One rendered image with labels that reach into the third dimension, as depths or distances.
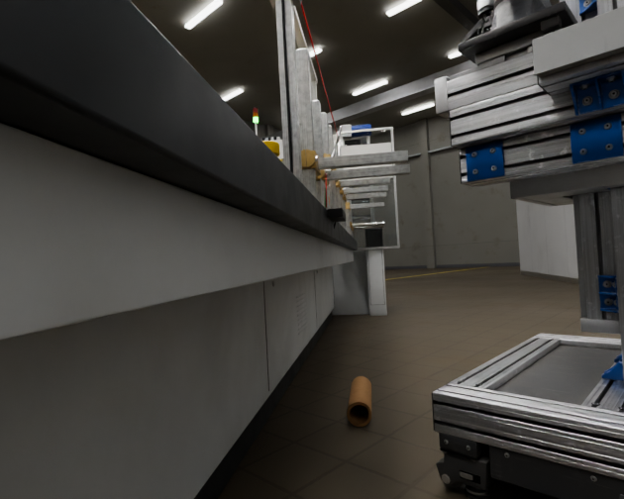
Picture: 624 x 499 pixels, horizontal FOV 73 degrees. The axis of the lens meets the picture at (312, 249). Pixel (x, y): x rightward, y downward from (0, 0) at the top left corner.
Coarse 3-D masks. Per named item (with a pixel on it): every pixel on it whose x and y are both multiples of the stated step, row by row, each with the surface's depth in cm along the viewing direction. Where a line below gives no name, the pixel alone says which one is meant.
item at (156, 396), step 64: (128, 320) 63; (192, 320) 85; (256, 320) 130; (320, 320) 285; (0, 384) 41; (64, 384) 49; (128, 384) 62; (192, 384) 83; (256, 384) 127; (0, 448) 41; (64, 448) 49; (128, 448) 61; (192, 448) 82
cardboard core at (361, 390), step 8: (360, 376) 166; (352, 384) 162; (360, 384) 156; (368, 384) 160; (352, 392) 151; (360, 392) 147; (368, 392) 151; (352, 400) 141; (360, 400) 139; (368, 400) 143; (352, 408) 146; (360, 408) 151; (368, 408) 137; (352, 416) 140; (360, 416) 144; (368, 416) 137; (360, 424) 137
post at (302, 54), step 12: (300, 60) 120; (300, 72) 120; (300, 84) 120; (300, 96) 120; (300, 108) 120; (300, 120) 120; (312, 120) 122; (300, 132) 120; (312, 132) 120; (312, 144) 119; (312, 180) 119; (312, 192) 119
